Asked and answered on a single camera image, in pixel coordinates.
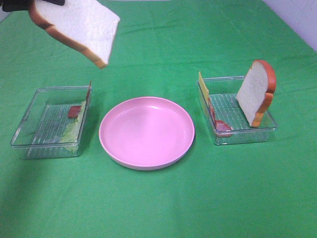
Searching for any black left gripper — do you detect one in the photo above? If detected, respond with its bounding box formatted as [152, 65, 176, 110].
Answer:
[1, 0, 65, 11]

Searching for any bread slice with brown crust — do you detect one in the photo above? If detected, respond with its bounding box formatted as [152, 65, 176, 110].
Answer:
[28, 0, 120, 69]

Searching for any green lettuce leaf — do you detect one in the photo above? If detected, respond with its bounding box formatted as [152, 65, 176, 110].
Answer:
[60, 100, 87, 154]

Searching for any bacon strip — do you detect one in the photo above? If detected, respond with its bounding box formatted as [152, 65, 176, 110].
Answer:
[67, 80, 93, 119]
[208, 98, 232, 137]

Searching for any yellow cheese slice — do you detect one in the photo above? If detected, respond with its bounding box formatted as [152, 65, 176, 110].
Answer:
[198, 71, 211, 108]

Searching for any clear plastic tray left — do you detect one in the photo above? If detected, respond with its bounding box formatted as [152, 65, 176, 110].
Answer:
[10, 85, 91, 159]

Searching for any clear plastic tray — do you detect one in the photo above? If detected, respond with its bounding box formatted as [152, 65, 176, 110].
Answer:
[10, 85, 91, 159]
[197, 76, 277, 145]

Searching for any pink round plate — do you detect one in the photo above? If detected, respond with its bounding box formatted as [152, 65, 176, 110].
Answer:
[99, 97, 195, 171]

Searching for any clear plastic tray right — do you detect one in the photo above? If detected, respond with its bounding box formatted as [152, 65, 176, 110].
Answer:
[197, 76, 277, 145]

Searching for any green tablecloth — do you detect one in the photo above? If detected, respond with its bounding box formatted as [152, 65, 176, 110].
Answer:
[0, 0, 317, 238]

